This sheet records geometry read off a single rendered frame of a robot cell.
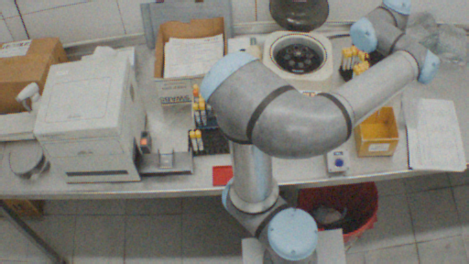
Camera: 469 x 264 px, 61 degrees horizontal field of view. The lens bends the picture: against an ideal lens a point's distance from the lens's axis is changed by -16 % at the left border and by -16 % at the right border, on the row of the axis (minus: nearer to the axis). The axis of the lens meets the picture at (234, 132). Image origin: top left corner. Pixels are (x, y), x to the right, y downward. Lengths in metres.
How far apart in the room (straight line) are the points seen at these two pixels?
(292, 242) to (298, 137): 0.39
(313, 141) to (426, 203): 1.83
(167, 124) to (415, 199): 1.45
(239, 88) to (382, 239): 1.71
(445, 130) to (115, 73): 1.12
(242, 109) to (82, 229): 1.84
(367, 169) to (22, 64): 1.30
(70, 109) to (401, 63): 0.89
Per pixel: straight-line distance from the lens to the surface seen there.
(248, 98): 0.74
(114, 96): 1.31
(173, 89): 1.56
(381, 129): 1.57
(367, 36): 1.02
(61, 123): 1.31
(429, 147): 1.58
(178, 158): 1.45
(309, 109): 0.73
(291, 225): 1.07
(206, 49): 1.70
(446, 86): 1.81
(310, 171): 1.45
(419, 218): 2.46
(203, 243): 2.30
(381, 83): 0.86
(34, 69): 1.72
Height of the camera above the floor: 2.13
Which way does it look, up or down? 55 degrees down
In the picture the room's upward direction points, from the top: 6 degrees counter-clockwise
